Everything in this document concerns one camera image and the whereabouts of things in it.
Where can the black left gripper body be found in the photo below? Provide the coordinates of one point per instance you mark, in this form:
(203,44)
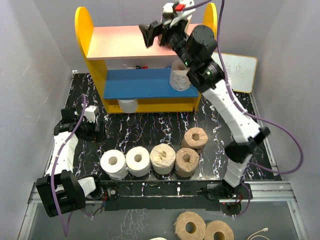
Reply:
(88,132)

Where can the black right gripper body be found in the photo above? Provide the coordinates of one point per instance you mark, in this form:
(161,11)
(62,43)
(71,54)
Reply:
(174,37)

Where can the patterned white paper roll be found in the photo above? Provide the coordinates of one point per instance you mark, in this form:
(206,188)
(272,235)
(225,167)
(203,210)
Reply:
(179,80)

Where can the beige roll back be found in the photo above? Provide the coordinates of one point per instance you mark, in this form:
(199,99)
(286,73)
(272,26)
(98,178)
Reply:
(179,30)

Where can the beige roll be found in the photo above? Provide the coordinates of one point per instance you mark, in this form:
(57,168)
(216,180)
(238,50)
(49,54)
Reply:
(163,159)
(179,30)

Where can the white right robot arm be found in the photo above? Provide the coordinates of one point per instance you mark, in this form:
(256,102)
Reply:
(210,81)

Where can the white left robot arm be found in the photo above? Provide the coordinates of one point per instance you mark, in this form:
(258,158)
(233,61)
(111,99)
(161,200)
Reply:
(71,192)

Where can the yellow shelf with coloured boards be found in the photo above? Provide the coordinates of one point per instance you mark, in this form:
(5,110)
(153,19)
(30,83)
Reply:
(112,53)

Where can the black and red marker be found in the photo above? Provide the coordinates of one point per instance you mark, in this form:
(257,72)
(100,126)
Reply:
(141,67)

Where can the small whiteboard with writing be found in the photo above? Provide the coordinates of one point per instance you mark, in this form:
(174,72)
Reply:
(241,71)

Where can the beige wrapped roll front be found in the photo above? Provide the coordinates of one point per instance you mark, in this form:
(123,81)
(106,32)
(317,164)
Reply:
(163,159)

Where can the brown wrapped roll back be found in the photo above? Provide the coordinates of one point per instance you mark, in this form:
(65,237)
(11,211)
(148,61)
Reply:
(195,138)

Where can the brown wrapped roll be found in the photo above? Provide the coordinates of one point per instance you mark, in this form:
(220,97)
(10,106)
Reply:
(195,138)
(186,162)

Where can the brown wrapped roll front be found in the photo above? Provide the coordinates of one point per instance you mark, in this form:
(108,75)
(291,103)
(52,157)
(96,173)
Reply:
(186,162)

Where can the white roll at bottom edge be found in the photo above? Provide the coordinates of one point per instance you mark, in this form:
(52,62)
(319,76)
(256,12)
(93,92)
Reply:
(158,238)

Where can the tan roll on floor left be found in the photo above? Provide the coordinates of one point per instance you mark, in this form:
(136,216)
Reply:
(190,226)

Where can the tan roll on floor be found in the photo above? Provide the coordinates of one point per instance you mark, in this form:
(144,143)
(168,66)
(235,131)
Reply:
(190,226)
(220,229)

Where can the tan roll on floor right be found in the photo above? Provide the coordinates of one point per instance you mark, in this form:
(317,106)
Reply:
(220,229)

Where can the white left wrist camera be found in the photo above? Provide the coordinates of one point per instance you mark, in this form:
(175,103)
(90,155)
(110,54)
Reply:
(90,114)

